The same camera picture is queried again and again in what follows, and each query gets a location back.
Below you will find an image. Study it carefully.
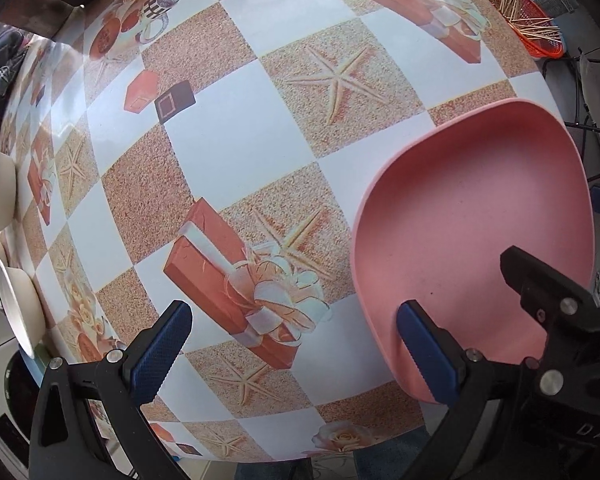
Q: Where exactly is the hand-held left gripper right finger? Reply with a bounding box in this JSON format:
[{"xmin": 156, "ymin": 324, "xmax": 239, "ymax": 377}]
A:
[{"xmin": 395, "ymin": 300, "xmax": 556, "ymax": 480}]

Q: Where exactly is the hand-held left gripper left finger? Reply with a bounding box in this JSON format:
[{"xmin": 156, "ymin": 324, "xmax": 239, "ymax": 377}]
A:
[{"xmin": 27, "ymin": 300, "xmax": 193, "ymax": 480}]

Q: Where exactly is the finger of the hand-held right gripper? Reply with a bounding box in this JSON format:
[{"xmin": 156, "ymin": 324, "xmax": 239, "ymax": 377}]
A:
[{"xmin": 500, "ymin": 245, "xmax": 600, "ymax": 377}]

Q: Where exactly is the pink plate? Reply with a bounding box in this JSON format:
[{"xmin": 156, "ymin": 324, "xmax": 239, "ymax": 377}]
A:
[{"xmin": 351, "ymin": 99, "xmax": 596, "ymax": 406}]

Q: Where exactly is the black metal stand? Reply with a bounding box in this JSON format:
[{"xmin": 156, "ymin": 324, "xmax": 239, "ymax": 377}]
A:
[{"xmin": 542, "ymin": 45, "xmax": 600, "ymax": 181}]

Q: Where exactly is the orange plastic basket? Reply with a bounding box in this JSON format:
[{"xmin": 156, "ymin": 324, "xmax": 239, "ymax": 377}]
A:
[{"xmin": 472, "ymin": 0, "xmax": 566, "ymax": 58}]

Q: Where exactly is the checkered printed tablecloth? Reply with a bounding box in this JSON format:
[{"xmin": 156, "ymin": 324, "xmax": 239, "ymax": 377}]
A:
[{"xmin": 0, "ymin": 0, "xmax": 568, "ymax": 461}]

